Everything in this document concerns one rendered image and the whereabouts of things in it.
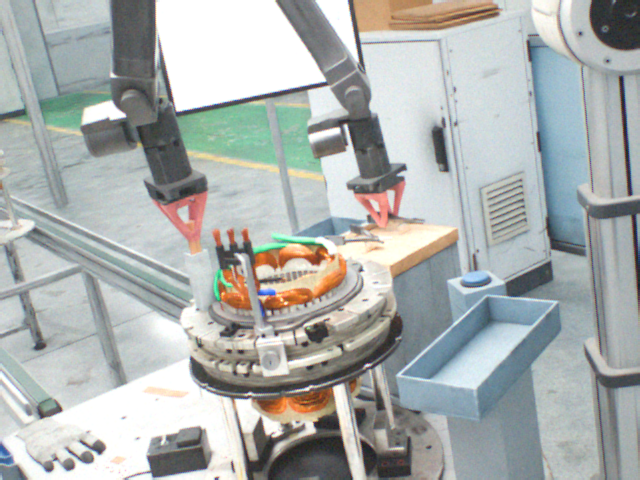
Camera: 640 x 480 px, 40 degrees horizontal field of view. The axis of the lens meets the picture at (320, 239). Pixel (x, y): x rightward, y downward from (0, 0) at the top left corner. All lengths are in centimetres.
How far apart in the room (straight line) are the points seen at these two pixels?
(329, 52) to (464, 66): 207
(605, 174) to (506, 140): 247
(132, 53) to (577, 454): 206
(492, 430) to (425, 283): 44
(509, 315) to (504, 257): 253
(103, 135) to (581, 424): 209
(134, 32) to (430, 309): 72
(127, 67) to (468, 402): 59
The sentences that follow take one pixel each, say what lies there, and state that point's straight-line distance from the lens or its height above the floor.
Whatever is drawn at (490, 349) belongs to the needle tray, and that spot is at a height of 102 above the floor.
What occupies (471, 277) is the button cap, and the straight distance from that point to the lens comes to 139.
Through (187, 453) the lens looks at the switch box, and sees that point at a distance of 153.
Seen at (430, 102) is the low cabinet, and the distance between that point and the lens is 353.
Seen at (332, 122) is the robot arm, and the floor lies 128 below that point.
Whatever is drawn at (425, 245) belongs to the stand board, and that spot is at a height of 106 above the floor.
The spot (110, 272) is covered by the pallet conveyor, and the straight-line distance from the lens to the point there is 288.
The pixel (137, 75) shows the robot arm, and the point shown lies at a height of 146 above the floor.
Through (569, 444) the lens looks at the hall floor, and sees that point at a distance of 288.
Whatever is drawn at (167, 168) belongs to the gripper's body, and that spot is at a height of 132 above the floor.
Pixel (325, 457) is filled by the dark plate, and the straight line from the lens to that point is 149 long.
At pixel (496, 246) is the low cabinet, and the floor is 28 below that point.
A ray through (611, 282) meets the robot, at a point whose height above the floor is 106.
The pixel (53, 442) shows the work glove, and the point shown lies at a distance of 174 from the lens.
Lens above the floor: 156
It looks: 18 degrees down
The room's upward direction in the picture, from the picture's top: 11 degrees counter-clockwise
